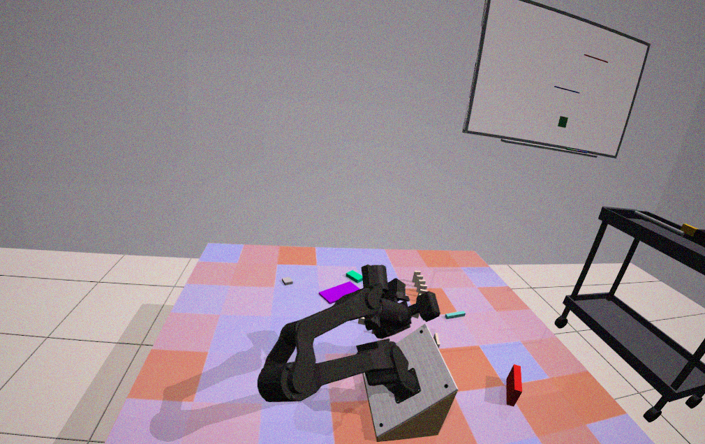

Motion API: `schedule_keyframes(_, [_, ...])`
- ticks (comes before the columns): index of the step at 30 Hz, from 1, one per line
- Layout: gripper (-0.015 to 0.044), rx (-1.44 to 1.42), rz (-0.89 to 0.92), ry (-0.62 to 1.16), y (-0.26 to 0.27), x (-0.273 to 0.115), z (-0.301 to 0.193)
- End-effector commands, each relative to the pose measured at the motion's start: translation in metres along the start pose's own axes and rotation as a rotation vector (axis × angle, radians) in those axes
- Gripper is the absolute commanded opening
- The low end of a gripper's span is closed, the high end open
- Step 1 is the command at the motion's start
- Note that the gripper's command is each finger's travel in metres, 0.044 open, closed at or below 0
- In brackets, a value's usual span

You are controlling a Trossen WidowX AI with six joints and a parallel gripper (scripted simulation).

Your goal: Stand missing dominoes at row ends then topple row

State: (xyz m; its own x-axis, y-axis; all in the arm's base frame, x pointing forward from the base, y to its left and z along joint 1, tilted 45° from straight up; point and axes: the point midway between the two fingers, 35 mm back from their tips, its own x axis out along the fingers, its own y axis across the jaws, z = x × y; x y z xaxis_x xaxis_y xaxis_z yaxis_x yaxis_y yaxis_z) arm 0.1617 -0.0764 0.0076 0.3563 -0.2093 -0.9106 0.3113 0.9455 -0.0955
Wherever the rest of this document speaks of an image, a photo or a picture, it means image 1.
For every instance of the teal rectangular block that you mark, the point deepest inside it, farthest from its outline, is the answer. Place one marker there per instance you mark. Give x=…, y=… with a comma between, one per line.
x=457, y=314

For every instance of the green rectangular block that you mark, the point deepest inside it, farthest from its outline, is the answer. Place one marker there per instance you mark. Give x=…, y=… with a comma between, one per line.
x=354, y=276

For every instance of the purple flat rectangular block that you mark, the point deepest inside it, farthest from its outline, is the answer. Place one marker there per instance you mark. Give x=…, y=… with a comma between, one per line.
x=332, y=294

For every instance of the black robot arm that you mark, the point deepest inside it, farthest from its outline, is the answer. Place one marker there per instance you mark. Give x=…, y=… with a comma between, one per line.
x=382, y=361

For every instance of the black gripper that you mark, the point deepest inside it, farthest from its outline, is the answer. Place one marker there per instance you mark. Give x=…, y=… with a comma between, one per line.
x=426, y=305

